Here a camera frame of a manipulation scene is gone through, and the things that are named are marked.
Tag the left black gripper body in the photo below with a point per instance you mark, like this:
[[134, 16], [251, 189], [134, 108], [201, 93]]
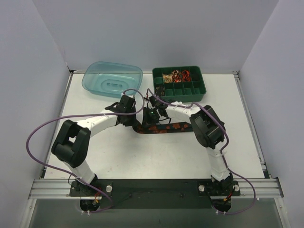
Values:
[[132, 118]]

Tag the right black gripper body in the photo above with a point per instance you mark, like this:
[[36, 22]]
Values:
[[149, 118]]

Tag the black orange floral necktie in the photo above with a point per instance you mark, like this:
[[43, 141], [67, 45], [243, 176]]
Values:
[[180, 127]]

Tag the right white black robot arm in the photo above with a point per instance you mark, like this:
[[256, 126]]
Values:
[[209, 131]]

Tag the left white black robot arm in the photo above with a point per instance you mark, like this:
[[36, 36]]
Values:
[[72, 141]]

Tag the dark rolled tie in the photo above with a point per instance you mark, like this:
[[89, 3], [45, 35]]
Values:
[[160, 91]]

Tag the teal transparent plastic tub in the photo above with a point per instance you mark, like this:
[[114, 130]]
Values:
[[112, 79]]

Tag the beige patterned rolled tie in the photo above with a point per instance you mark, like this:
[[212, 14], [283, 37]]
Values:
[[167, 78]]

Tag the green compartment organizer tray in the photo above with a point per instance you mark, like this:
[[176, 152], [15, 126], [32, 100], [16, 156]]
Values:
[[185, 92]]

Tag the red black rolled tie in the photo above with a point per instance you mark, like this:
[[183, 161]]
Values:
[[176, 76]]

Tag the orange red rolled tie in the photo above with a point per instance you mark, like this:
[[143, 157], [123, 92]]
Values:
[[186, 76]]

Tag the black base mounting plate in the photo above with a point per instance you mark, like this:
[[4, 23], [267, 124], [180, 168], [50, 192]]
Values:
[[153, 201]]

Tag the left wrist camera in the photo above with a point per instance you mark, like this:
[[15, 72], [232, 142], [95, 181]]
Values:
[[130, 96]]

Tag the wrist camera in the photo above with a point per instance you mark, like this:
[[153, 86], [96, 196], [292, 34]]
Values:
[[130, 96], [154, 100]]

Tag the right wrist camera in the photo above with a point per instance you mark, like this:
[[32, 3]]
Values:
[[154, 100]]

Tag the aluminium extrusion rail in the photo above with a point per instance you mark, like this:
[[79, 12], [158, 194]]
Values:
[[60, 189]]

